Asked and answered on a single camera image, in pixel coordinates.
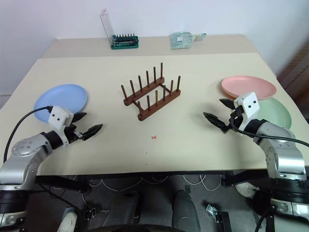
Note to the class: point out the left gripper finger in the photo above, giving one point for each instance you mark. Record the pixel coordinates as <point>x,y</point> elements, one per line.
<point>91,132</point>
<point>79,117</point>

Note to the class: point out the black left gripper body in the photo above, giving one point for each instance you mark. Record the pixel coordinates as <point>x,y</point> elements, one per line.
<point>72,134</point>

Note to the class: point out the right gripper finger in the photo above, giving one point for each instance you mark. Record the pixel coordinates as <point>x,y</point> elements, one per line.
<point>216,120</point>
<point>228,103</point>

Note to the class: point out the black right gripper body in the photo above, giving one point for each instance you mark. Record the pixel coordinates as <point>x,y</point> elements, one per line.
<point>237,109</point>

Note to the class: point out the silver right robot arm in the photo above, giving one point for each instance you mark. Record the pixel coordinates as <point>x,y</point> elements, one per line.
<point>285,154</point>

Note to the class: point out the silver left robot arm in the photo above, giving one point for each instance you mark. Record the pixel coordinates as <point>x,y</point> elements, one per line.
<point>26,148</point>

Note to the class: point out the wooden dish rack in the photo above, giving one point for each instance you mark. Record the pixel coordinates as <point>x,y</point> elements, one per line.
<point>159,105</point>

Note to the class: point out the pink plate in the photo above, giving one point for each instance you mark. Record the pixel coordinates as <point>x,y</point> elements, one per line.
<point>246,84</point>

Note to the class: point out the blue plate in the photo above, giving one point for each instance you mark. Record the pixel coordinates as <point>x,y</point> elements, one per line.
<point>62,96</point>

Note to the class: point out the green plate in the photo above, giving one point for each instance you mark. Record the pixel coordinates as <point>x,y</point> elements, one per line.
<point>272,108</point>

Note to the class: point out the white shoe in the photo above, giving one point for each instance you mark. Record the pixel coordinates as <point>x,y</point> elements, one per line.
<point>246,189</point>

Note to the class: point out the green plastic packet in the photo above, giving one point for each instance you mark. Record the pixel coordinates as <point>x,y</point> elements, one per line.
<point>179,41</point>

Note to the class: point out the green screwdriver bit set case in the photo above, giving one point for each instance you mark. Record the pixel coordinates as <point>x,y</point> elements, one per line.
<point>125,45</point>

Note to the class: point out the white caster wheel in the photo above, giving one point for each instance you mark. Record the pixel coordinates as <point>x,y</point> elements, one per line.
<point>68,221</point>

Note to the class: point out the dark rounded leg shape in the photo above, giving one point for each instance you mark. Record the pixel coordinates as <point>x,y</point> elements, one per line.
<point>186,210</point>

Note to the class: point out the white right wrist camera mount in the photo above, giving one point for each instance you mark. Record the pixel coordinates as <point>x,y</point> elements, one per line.
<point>249,104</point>

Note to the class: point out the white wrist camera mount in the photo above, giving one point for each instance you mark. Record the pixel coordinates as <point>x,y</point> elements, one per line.
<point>249,104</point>
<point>58,117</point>

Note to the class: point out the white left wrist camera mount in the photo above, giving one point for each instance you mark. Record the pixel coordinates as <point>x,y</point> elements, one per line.
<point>58,117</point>

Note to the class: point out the black table frame beam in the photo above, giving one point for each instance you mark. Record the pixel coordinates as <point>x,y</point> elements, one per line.
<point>135,174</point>

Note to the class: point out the metal caster bracket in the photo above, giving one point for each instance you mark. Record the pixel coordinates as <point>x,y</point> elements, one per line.
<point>211,209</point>

